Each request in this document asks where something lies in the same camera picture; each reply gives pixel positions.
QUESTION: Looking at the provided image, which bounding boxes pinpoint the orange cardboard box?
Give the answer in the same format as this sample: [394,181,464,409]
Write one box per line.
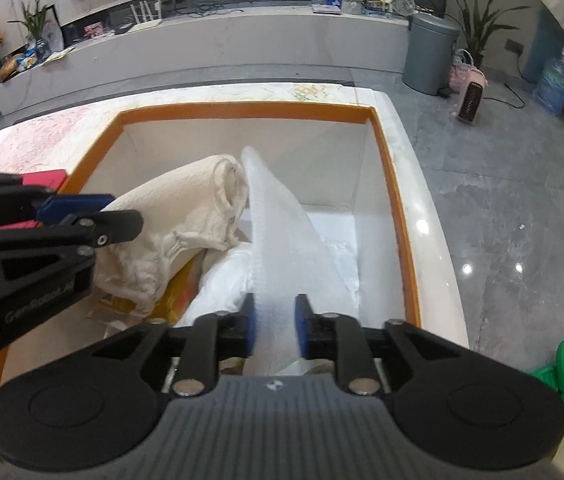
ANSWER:
[0,101,422,478]

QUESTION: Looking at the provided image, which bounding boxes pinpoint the pink space heater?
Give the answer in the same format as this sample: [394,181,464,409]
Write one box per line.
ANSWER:
[456,69,488,126]

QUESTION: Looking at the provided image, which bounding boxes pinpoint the grey trash can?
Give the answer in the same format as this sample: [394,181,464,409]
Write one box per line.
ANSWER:
[402,14,461,95]

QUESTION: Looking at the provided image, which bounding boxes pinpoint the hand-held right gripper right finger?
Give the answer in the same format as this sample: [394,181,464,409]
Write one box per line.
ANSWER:
[295,294,463,395]

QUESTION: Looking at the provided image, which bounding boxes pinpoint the pink woven basket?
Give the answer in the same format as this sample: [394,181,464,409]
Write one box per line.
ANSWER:
[449,50,477,88]

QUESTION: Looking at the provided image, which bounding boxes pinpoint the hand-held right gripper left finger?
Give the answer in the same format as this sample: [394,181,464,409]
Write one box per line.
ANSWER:
[89,294,255,397]

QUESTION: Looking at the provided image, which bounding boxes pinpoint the golden gourd ornament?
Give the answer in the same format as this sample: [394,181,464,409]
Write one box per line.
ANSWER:
[0,57,23,83]

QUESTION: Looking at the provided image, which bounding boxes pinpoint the cream towel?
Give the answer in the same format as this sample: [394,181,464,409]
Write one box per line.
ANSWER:
[94,154,251,319]

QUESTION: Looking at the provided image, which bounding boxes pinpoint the tall potted floor plant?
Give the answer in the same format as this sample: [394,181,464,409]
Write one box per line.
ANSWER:
[437,0,525,68]

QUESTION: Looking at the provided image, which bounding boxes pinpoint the white router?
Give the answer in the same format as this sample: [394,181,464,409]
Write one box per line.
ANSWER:
[129,0,163,28]

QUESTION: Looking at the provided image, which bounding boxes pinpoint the marble television cabinet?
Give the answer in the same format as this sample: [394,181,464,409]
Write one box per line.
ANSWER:
[0,5,410,117]

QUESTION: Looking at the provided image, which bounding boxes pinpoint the blue water bottle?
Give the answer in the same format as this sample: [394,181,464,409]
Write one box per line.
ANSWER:
[533,57,564,117]

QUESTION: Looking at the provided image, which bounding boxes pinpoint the clear crinkled plastic bag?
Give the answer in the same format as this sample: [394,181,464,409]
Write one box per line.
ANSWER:
[177,210,363,331]

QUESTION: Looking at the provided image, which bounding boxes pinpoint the green plant in vase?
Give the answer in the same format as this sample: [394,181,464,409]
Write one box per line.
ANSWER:
[8,0,65,58]

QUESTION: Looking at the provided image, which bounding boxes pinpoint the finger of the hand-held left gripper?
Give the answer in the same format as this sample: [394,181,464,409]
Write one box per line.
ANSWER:
[0,170,115,233]
[0,209,144,262]

